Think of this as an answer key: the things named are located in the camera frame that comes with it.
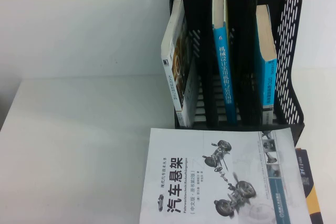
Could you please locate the white car suspension book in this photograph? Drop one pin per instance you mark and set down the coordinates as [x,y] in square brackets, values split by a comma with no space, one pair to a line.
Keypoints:
[210,182]

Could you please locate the dark mobile robot ROS book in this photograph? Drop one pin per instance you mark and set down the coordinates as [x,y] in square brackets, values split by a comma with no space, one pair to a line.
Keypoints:
[309,182]

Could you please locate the white-spined book with brown cover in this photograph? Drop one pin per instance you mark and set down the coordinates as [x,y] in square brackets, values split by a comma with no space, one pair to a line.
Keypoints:
[172,58]

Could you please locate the tall blue-spined hardcover book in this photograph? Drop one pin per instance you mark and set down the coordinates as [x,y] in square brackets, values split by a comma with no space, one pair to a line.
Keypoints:
[223,64]

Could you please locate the thick blue-spined paperback book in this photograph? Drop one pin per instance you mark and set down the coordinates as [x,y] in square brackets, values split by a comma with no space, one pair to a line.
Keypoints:
[267,77]

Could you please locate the black perforated book stand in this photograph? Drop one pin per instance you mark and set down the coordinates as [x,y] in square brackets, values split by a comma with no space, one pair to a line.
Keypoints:
[288,51]

